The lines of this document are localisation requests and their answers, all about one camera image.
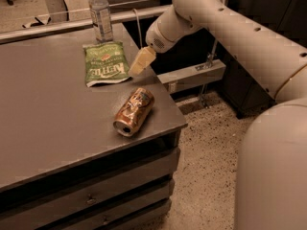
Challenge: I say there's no green jalapeno chip bag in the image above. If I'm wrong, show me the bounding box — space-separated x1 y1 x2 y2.
83 41 130 87

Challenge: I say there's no grey metal rail frame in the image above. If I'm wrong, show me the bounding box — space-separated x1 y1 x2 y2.
0 0 234 108

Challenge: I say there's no white cable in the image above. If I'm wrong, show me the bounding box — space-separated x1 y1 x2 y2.
132 8 145 50

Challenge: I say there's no dark cabinet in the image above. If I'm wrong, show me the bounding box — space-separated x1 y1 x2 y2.
223 0 307 119

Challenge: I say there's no crushed orange soda can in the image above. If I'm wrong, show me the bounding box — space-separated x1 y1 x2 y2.
113 87 154 137

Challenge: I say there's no clear blue plastic water bottle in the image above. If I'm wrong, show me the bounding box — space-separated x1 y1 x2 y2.
89 0 113 42

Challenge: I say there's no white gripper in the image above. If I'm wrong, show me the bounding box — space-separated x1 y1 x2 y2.
129 18 173 77

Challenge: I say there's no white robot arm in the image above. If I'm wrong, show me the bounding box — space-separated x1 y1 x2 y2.
130 0 307 230

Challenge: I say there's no grey drawer cabinet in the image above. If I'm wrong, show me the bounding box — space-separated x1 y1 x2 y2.
0 131 181 230

